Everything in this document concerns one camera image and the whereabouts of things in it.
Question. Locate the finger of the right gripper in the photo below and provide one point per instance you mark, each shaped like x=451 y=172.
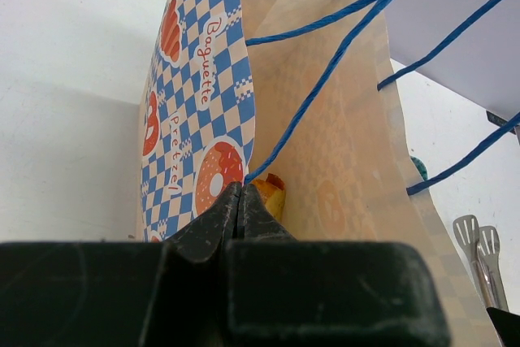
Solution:
x=507 y=326

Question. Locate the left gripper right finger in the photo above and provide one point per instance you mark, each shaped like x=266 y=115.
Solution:
x=284 y=292

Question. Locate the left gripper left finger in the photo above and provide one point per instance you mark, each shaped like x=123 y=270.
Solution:
x=75 y=293

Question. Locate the metal tongs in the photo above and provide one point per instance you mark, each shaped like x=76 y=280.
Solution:
x=481 y=246

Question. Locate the brown baguette slice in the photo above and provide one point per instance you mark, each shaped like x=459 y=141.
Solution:
x=273 y=194

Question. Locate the blue checkered paper bag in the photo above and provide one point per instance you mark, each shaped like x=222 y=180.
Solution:
x=346 y=167

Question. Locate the teal floral tray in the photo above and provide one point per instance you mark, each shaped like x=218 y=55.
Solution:
x=420 y=166

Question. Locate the right blue corner label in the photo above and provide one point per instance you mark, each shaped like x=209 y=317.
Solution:
x=500 y=122

